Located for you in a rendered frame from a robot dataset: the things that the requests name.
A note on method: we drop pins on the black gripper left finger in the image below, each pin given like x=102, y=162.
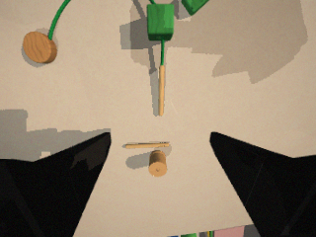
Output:
x=53, y=191

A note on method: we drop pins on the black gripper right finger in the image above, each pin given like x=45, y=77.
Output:
x=273, y=188

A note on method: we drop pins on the green wooden block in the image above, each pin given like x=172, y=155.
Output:
x=192, y=6
x=160, y=21

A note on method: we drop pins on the round wooden button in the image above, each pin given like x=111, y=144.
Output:
x=39, y=48

